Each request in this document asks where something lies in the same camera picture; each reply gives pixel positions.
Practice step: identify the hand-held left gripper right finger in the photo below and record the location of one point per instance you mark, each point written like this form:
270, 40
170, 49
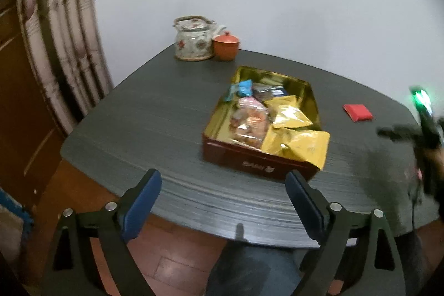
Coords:
305, 209

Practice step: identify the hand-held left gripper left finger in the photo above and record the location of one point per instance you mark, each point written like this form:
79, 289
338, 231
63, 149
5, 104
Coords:
140, 209

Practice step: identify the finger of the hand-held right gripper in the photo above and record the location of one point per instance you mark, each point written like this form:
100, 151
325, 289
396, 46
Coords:
399, 133

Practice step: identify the red snack packet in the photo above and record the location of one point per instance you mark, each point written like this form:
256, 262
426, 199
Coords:
357, 112

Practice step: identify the large yellow snack packet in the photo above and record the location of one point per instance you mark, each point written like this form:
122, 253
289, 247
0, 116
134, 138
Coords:
301, 145

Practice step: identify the small yellow snack packet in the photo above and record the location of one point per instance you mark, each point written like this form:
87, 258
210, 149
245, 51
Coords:
289, 114

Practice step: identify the large clear bag caramel nuts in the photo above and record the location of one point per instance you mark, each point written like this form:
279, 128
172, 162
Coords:
249, 126

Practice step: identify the pink patterned candy box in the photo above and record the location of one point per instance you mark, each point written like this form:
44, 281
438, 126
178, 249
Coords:
251, 103

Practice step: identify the red tin box gold interior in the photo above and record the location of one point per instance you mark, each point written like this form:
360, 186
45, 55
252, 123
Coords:
222, 122

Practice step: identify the dark blue cracker packet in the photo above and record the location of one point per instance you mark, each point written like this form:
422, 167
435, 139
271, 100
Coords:
278, 91

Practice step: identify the dark square block packet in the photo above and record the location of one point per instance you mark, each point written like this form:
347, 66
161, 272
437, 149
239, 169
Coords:
263, 92

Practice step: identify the blue snack packet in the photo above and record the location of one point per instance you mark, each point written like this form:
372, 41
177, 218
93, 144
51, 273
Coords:
239, 89

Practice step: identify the person's leg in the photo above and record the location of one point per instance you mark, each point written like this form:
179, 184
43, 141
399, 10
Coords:
249, 271

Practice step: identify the blue mat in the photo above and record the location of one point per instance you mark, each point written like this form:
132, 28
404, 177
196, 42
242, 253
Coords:
14, 206

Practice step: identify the wooden door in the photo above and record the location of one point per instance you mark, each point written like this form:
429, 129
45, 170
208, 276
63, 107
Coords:
24, 108

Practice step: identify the floral ceramic teapot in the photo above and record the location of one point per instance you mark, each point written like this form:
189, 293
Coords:
192, 43

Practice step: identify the orange lidded clay cup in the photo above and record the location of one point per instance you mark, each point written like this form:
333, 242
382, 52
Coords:
225, 46

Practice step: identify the striped floral curtain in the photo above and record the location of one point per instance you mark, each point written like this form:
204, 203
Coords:
62, 39

